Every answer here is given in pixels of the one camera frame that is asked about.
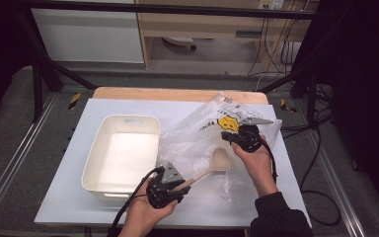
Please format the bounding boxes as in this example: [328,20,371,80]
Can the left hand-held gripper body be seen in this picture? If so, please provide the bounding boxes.
[146,161,186,210]

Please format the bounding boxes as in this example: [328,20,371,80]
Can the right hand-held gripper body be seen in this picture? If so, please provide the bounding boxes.
[231,118,274,153]

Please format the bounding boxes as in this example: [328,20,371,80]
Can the beige silicone spoon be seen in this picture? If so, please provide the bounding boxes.
[172,146,233,193]

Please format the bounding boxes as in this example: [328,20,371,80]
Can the clear smiley plastic bag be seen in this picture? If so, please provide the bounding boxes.
[156,92,283,202]

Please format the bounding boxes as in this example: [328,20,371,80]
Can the cream plastic storage bin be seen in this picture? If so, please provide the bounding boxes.
[81,114,161,202]

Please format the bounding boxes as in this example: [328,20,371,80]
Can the person's left hand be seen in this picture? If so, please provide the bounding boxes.
[124,177,180,231]

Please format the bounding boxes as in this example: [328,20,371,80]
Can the person's right hand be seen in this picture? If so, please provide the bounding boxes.
[231,135,279,198]

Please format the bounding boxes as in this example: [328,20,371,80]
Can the yellow black floor tape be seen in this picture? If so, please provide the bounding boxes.
[279,98,298,114]
[67,92,82,111]

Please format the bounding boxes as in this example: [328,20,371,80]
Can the white table board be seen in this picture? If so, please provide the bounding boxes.
[34,98,312,230]

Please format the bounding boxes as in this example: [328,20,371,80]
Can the office chair base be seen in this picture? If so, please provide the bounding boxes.
[162,37,197,51]

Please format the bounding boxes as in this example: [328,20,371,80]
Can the wooden desk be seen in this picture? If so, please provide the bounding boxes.
[134,0,320,70]

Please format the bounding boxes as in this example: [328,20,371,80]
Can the white power strip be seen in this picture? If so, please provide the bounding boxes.
[258,0,285,10]

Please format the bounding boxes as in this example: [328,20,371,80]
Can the white cabinet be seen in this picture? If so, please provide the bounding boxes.
[29,0,145,64]

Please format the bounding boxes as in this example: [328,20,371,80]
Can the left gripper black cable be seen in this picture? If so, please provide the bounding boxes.
[107,166,166,237]

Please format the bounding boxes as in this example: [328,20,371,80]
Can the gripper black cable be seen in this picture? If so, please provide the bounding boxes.
[259,132,279,184]
[107,166,166,237]

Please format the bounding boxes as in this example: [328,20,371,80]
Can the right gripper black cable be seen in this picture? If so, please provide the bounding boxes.
[259,132,279,184]

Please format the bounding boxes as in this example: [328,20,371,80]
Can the hanging black desk cables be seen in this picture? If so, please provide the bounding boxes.
[248,9,307,77]

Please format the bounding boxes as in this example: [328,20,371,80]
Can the aluminium floor rail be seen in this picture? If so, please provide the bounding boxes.
[309,131,366,237]
[0,93,58,225]

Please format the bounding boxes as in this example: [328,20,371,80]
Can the black floor cable loop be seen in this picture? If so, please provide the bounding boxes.
[299,113,342,227]

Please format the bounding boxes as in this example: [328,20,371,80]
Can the black metal frame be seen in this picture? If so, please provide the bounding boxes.
[13,0,330,124]

